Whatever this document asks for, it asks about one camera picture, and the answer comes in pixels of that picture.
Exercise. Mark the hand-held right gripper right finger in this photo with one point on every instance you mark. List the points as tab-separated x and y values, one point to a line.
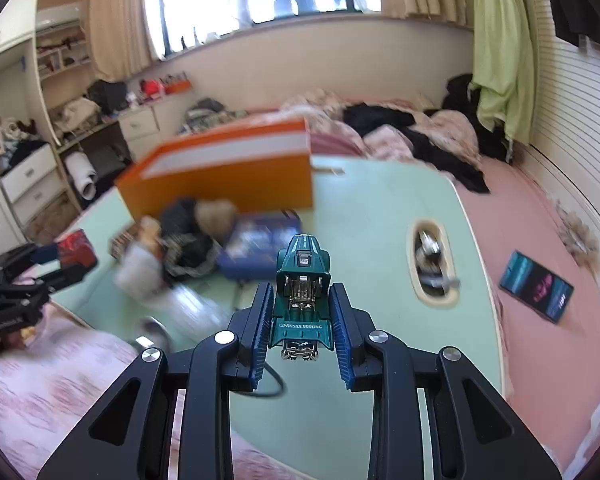
342	345

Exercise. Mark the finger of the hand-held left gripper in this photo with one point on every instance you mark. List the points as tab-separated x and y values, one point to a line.
55	282
30	256

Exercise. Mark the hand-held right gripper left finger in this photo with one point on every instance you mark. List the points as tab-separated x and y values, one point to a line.
260	340

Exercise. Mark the dark red pouch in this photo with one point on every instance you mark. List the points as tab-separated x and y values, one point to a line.
75	247

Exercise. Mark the brown card box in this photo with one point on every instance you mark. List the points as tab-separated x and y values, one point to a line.
122	242

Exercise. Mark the green toy car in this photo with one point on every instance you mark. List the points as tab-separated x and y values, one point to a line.
302	270

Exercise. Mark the black plastic bag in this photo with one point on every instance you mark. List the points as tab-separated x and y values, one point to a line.
185	245

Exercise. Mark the beige furry pompom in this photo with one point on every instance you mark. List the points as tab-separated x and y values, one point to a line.
215	215

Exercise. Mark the orange cardboard box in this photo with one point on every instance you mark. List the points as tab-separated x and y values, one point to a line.
220	180

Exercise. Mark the green cartoon print desktop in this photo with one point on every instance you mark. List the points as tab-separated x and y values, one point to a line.
370	210

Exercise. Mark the white drawer cabinet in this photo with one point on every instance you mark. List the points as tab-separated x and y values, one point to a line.
30	175

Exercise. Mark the white blurred packet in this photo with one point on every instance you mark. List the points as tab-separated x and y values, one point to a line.
140	270

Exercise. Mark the blue box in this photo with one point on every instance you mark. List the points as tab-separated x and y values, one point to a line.
250	250

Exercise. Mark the rose print pink cloth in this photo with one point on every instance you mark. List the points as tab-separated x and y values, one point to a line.
55	400

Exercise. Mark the white paper roll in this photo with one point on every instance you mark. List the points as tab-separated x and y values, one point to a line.
82	175

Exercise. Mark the shiny silver metal object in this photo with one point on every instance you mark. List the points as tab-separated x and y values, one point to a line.
152	332

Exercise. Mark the silver packet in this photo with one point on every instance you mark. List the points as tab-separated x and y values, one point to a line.
440	282

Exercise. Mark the crumpled silver foil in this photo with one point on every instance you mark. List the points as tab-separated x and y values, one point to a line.
430	245

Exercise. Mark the beige crumpled cloth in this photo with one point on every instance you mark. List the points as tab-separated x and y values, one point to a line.
80	110

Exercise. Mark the white desk drawers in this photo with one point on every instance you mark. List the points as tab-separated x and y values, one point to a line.
140	125

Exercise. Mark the white shelf unit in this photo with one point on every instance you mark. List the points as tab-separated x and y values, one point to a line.
60	60

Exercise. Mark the smartphone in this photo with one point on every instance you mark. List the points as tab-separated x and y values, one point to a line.
535	285

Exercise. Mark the red object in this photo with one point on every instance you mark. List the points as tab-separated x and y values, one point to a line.
151	88

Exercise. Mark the small orange tray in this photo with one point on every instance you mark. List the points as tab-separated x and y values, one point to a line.
177	87

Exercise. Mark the grey patterned cloth pile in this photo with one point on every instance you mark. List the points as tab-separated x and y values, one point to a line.
205	112

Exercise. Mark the black clothes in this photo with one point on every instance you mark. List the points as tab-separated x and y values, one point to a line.
380	120

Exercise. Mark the pink bed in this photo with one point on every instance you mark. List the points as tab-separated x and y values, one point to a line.
530	210

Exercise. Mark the pink floral blanket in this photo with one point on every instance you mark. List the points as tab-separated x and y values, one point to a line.
450	130

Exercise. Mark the grey fuzzy tuft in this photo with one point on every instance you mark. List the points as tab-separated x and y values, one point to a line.
577	235

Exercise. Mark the black garment pile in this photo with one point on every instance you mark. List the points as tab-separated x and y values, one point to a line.
460	95

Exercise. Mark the white slatted panel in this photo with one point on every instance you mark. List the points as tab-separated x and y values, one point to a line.
575	135

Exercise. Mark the light green curtain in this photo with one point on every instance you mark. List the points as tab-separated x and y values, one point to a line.
500	35

